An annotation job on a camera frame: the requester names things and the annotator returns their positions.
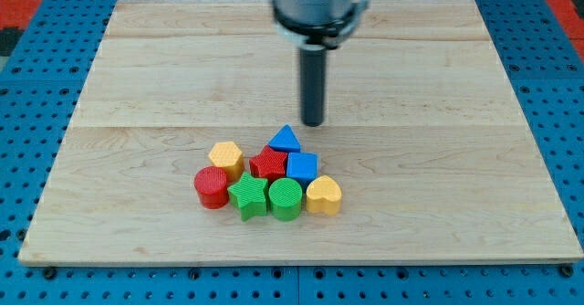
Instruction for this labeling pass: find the blue triangle block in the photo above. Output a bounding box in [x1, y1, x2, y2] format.
[267, 124, 301, 153]

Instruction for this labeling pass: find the blue square block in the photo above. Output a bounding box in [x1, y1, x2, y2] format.
[286, 152, 318, 190]

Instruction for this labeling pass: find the red star block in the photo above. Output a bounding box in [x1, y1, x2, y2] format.
[249, 145, 287, 183]

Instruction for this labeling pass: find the green cylinder block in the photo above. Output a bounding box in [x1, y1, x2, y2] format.
[268, 177, 303, 221]

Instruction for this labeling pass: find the yellow heart block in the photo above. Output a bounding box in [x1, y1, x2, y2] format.
[306, 175, 342, 216]

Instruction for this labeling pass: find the green star block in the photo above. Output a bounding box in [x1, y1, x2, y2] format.
[227, 172, 268, 222]

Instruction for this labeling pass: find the yellow hexagon block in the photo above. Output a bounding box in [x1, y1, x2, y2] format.
[208, 141, 245, 182]

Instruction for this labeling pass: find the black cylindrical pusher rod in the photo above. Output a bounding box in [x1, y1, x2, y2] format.
[298, 49, 327, 127]

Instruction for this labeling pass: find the red cylinder block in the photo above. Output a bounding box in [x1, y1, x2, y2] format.
[193, 166, 229, 209]

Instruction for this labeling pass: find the light wooden board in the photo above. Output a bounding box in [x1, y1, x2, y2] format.
[18, 0, 583, 267]

